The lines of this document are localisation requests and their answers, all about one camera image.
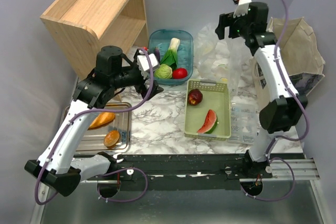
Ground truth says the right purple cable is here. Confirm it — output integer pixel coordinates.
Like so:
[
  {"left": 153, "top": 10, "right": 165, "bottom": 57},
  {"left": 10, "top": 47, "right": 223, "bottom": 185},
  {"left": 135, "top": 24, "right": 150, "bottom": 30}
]
[{"left": 240, "top": 0, "right": 310, "bottom": 201}]

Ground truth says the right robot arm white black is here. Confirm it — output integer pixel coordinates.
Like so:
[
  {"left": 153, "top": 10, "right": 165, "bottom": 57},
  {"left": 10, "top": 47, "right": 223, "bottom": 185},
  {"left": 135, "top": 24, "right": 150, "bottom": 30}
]
[{"left": 215, "top": 0, "right": 308, "bottom": 178}]

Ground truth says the wooden shelf unit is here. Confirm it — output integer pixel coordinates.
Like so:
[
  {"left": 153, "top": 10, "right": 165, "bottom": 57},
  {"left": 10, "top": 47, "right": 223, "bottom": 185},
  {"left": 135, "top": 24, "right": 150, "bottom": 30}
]
[{"left": 39, "top": 0, "right": 149, "bottom": 101}]

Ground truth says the aluminium frame rail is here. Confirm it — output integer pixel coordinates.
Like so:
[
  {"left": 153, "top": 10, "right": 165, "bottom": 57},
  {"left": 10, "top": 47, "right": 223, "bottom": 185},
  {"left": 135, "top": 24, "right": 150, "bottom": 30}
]
[{"left": 271, "top": 159, "right": 320, "bottom": 181}]

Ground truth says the teal transparent plastic bin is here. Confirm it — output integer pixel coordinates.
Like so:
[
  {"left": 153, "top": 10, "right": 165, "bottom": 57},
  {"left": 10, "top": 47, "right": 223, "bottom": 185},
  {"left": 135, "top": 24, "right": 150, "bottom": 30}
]
[{"left": 148, "top": 29, "right": 194, "bottom": 86}]

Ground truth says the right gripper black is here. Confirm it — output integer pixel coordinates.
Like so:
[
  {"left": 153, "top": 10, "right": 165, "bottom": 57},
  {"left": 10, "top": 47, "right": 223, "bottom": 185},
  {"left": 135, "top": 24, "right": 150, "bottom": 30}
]
[{"left": 216, "top": 9, "right": 252, "bottom": 40}]

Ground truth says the toy bok choy green white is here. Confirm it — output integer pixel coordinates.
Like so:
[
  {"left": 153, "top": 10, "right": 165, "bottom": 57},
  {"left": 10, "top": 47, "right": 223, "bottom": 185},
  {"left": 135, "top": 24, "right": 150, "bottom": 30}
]
[{"left": 160, "top": 38, "right": 181, "bottom": 70}]

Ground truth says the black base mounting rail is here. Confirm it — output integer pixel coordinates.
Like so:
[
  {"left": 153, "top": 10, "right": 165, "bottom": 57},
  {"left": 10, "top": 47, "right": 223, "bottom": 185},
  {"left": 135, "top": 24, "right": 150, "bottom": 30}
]
[{"left": 88, "top": 154, "right": 272, "bottom": 191}]

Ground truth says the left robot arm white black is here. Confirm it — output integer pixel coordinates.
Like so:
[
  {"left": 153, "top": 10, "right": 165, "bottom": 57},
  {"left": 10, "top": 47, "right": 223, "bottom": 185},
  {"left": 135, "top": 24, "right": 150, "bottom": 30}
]
[{"left": 24, "top": 46, "right": 162, "bottom": 197}]

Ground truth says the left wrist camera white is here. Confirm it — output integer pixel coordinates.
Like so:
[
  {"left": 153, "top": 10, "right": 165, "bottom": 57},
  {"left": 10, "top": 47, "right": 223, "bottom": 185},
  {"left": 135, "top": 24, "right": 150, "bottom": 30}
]
[{"left": 136, "top": 54, "right": 160, "bottom": 78}]

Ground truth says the toy watermelon slice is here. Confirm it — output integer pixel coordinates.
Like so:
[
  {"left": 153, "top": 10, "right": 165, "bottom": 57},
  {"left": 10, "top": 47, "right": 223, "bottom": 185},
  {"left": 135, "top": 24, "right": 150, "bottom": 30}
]
[{"left": 197, "top": 110, "right": 218, "bottom": 134}]

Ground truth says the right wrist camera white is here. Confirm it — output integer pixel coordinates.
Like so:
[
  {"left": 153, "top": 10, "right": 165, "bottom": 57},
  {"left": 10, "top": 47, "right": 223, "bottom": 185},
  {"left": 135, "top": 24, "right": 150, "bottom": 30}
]
[{"left": 233, "top": 0, "right": 251, "bottom": 18}]

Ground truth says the orange glazed bread bun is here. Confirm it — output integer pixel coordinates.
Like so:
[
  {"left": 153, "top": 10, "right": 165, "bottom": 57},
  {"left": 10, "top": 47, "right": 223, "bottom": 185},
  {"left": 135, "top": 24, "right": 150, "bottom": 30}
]
[{"left": 103, "top": 130, "right": 120, "bottom": 148}]

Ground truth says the toy baguette bread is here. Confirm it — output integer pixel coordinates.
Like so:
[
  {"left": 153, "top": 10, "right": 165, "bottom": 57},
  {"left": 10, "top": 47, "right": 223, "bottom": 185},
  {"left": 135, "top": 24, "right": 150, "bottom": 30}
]
[{"left": 88, "top": 112, "right": 115, "bottom": 130}]

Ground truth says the purple toy eggplant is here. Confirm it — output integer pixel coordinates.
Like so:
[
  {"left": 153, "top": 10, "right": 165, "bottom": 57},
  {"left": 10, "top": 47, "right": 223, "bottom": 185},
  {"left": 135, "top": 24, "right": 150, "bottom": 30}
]
[{"left": 154, "top": 47, "right": 160, "bottom": 62}]

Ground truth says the clear plastic compartment box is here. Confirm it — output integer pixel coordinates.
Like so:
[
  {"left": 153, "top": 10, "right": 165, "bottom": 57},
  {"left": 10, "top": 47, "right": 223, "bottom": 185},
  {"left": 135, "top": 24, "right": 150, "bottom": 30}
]
[{"left": 228, "top": 103, "right": 257, "bottom": 145}]

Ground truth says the clear plastic grocery bag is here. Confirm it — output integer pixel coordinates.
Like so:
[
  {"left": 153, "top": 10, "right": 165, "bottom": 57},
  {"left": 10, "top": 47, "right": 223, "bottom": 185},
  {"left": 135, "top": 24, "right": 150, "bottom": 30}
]
[{"left": 194, "top": 23, "right": 251, "bottom": 96}]

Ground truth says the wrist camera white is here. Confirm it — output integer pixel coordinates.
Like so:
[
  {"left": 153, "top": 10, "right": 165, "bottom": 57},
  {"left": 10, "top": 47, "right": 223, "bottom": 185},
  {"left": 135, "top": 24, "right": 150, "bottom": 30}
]
[
  {"left": 136, "top": 54, "right": 160, "bottom": 78},
  {"left": 233, "top": 0, "right": 251, "bottom": 18}
]

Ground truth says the green toy cabbage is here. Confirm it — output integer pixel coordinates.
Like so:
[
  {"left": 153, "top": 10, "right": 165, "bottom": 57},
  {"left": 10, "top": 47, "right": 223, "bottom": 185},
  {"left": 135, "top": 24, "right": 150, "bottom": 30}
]
[{"left": 154, "top": 64, "right": 173, "bottom": 79}]

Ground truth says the light green plastic basket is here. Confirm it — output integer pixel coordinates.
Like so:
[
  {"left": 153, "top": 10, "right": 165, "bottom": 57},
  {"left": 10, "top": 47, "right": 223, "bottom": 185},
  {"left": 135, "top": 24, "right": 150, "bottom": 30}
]
[{"left": 184, "top": 79, "right": 232, "bottom": 141}]

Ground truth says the canvas tote bag with print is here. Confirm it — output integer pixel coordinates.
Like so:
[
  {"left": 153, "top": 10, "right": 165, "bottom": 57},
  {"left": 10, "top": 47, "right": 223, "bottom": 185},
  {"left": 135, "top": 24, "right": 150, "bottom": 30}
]
[{"left": 250, "top": 17, "right": 325, "bottom": 110}]

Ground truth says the metal baking tray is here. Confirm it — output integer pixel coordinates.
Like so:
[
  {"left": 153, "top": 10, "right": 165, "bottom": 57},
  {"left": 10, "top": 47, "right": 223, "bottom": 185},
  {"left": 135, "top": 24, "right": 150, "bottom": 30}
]
[{"left": 75, "top": 112, "right": 132, "bottom": 156}]

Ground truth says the dark red toy apple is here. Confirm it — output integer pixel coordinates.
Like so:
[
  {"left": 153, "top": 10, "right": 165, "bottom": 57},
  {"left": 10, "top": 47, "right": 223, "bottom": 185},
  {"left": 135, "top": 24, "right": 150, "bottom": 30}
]
[{"left": 187, "top": 89, "right": 203, "bottom": 106}]

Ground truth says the red toy pepper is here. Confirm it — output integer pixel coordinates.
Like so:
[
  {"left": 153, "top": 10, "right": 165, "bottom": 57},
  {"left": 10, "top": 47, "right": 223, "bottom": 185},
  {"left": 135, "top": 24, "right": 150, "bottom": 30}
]
[{"left": 172, "top": 68, "right": 188, "bottom": 79}]

